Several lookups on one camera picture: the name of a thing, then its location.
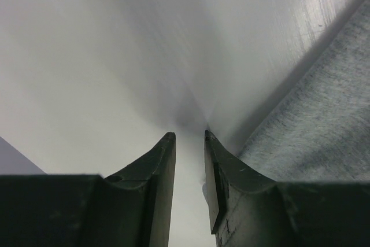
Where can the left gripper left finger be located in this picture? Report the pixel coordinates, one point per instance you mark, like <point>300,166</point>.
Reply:
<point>131,207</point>

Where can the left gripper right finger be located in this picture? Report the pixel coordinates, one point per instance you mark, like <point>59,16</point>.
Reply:
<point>248,209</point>

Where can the grey t-shirt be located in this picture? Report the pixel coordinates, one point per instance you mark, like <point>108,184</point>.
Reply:
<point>320,131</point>

